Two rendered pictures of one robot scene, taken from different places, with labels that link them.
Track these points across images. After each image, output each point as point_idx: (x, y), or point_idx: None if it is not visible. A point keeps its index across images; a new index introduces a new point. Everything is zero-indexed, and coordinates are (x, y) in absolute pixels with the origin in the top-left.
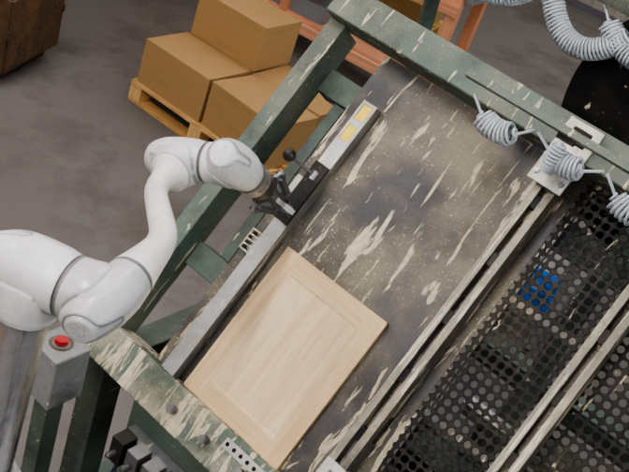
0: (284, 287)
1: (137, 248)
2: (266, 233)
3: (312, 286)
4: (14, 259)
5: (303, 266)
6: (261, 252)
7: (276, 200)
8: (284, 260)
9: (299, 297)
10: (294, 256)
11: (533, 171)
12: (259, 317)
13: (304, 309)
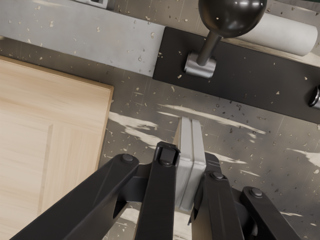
0: (20, 120)
1: None
2: (109, 23)
3: (54, 182)
4: None
5: (83, 147)
6: (55, 35)
7: (186, 161)
8: (73, 95)
9: (20, 164)
10: (95, 116)
11: None
12: None
13: (5, 183)
